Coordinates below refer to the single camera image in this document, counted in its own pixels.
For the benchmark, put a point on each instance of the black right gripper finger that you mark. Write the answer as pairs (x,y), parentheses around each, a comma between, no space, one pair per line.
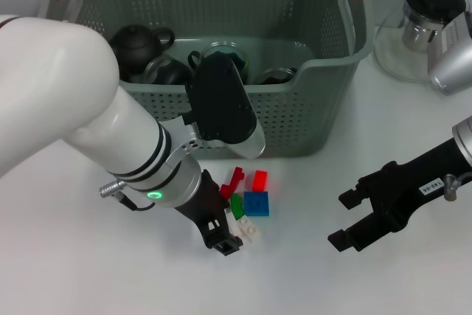
(357,235)
(355,197)

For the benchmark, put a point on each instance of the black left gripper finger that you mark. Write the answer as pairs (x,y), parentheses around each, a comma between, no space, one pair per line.
(234,241)
(221,248)

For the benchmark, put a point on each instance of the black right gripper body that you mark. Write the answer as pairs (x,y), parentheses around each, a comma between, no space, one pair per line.
(416,186)

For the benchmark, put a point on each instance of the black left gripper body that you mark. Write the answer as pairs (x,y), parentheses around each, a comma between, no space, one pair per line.
(206,204)

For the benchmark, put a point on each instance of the white two-stud brick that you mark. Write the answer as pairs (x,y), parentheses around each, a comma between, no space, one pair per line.
(250,232)

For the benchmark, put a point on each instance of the green small brick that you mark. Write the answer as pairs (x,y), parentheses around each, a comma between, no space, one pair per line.
(237,207)

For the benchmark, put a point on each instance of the dark red angled brick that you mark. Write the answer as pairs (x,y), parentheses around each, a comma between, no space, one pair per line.
(232,182)

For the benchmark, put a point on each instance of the glass teacup with black holder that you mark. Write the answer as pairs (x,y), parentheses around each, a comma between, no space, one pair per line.
(225,46)
(274,76)
(167,71)

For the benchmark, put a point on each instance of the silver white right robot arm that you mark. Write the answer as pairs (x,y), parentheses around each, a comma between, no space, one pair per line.
(464,141)

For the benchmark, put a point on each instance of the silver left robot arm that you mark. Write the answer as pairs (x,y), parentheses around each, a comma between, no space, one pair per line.
(73,90)

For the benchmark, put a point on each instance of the grey perforated storage bin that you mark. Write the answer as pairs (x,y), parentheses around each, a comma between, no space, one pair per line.
(295,116)

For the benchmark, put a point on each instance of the blue square brick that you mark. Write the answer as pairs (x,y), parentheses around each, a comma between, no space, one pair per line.
(257,203)

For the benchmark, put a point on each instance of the red tall brick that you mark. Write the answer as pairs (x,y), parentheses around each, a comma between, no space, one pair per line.
(260,180)

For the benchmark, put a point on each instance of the glass teapot with black lid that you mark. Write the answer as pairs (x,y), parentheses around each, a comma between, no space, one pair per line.
(398,53)

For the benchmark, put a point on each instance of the black clay teapot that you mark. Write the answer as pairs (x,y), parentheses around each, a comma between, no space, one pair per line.
(136,47)

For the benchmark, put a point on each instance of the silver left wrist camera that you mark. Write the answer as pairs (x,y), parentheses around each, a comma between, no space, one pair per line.
(221,104)

